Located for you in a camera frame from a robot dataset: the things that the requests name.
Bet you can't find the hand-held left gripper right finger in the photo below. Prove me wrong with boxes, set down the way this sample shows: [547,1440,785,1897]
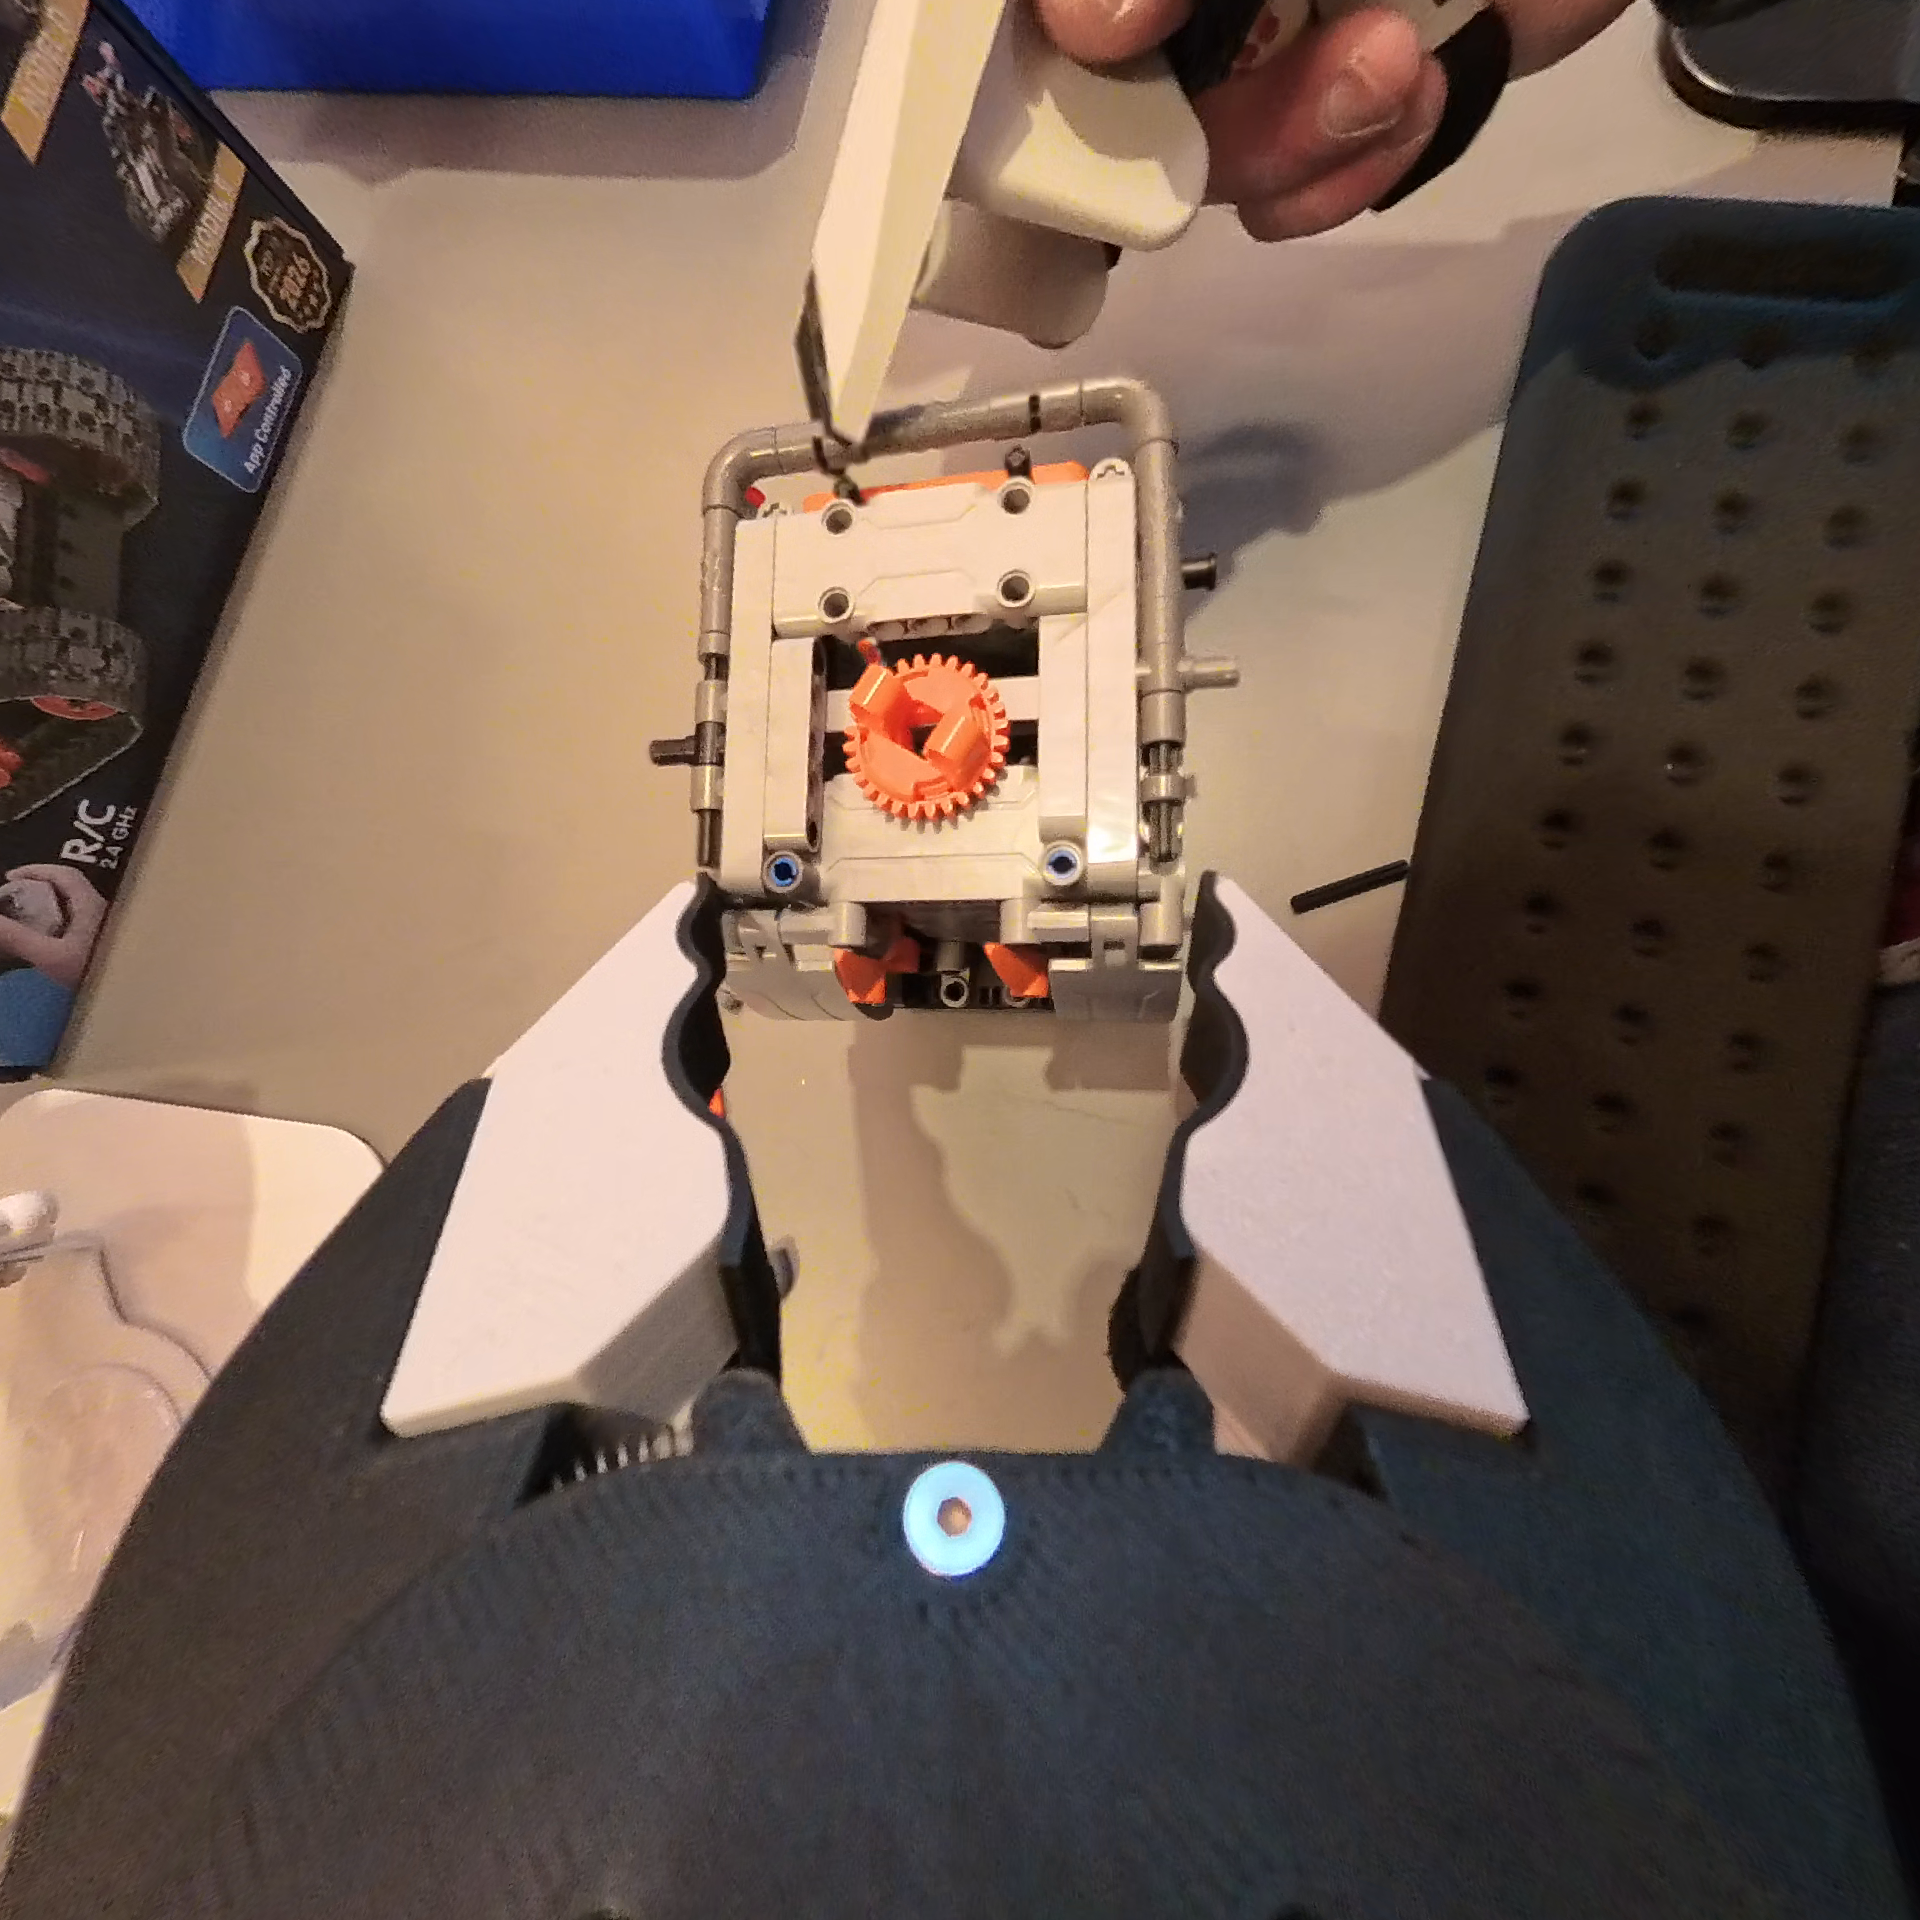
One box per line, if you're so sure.
[1110,870,1533,1468]

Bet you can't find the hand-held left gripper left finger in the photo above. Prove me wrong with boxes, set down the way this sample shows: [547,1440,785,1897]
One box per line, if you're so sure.
[379,873,790,1442]

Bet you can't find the grey orange toy block model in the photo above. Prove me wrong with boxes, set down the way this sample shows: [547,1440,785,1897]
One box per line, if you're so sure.
[650,448,1244,1028]

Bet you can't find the grey bent toy tube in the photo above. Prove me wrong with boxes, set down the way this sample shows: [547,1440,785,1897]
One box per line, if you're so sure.
[699,375,1190,878]

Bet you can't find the person's right hand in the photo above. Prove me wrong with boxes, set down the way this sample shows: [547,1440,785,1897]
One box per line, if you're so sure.
[1034,0,1638,241]

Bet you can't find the blue storage bin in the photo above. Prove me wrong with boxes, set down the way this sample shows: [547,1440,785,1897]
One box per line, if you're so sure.
[121,0,831,100]

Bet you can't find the dark perforated pad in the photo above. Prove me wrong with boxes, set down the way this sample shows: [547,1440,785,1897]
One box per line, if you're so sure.
[1378,194,1920,1517]

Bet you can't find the clear plastic holder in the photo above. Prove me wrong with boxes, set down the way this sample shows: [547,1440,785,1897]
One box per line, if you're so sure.
[0,1227,218,1501]

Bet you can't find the dark printed toy kit box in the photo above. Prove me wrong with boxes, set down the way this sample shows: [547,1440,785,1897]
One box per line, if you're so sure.
[0,0,358,1078]

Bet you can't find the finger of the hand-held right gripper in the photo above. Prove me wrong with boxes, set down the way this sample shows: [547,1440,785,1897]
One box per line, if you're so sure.
[792,0,1120,444]

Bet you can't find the white stand with flat base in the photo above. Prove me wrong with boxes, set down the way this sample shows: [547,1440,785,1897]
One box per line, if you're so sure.
[0,1087,390,1772]

